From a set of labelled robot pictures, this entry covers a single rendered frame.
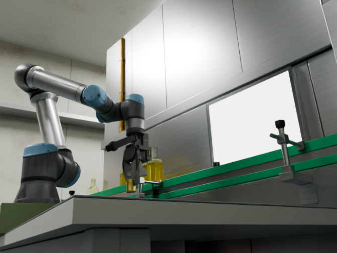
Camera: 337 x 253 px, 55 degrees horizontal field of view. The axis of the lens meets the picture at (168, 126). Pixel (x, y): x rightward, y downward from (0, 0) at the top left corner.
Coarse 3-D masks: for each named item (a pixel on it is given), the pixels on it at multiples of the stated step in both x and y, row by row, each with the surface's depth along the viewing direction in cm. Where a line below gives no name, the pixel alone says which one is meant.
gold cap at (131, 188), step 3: (126, 180) 117; (129, 180) 116; (132, 180) 117; (126, 183) 117; (129, 183) 116; (132, 183) 116; (126, 186) 117; (129, 186) 116; (132, 186) 116; (135, 186) 117; (126, 189) 116; (129, 189) 115; (132, 189) 115; (135, 189) 117; (126, 192) 117; (129, 192) 118; (132, 192) 118
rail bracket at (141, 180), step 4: (140, 180) 132; (144, 180) 134; (160, 180) 139; (140, 184) 132; (156, 184) 138; (160, 184) 138; (140, 188) 131; (140, 192) 130; (136, 196) 130; (140, 196) 129; (144, 196) 130
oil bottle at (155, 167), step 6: (150, 162) 150; (156, 162) 149; (150, 168) 149; (156, 168) 148; (162, 168) 150; (150, 174) 148; (156, 174) 146; (162, 174) 149; (150, 180) 147; (156, 180) 145; (162, 180) 148
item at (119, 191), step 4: (124, 184) 143; (112, 188) 149; (116, 188) 147; (120, 188) 144; (124, 188) 142; (136, 188) 136; (100, 192) 156; (104, 192) 153; (108, 192) 151; (112, 192) 148; (116, 192) 146; (120, 192) 144; (124, 192) 142; (136, 192) 136; (116, 196) 146; (120, 196) 144; (124, 196) 141; (128, 196) 139; (132, 196) 137
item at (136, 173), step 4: (132, 164) 119; (140, 164) 120; (132, 168) 118; (140, 168) 119; (132, 172) 118; (136, 172) 116; (140, 172) 118; (144, 172) 119; (136, 176) 116; (140, 176) 118; (136, 180) 116; (136, 184) 116
